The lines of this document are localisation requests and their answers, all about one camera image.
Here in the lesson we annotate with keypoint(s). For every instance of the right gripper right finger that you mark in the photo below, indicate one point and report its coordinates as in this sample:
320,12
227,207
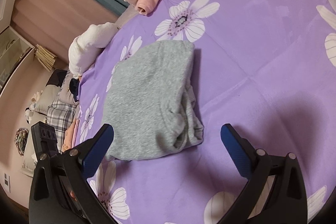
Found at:
286,201

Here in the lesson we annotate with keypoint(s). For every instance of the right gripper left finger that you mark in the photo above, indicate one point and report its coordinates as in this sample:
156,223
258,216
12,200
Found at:
60,192

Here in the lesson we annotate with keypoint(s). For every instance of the grey New York sweatshirt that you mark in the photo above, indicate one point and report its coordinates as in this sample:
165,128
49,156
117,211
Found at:
150,104

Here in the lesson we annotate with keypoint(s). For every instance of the orange pink folded clothes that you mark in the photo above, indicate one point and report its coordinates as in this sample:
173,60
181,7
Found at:
70,137

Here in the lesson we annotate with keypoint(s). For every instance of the plaid folded cloth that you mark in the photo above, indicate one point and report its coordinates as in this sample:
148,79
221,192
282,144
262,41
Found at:
60,116

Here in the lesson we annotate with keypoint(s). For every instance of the grey pillow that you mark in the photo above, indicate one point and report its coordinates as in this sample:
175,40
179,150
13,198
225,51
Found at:
45,101

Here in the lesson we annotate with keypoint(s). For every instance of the dark navy garment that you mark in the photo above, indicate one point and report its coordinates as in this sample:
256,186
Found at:
74,88

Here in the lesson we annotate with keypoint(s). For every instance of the straw tassel bundle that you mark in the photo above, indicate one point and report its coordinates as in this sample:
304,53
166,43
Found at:
45,57

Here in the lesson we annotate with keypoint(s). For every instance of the white shelf unit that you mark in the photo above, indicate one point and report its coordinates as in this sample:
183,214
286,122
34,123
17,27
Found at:
14,48

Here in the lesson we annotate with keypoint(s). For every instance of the white fluffy folded garment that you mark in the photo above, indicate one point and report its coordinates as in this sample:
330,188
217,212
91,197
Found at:
86,47

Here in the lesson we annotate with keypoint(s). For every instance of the purple floral bed cover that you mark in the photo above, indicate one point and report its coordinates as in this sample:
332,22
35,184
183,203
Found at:
265,66

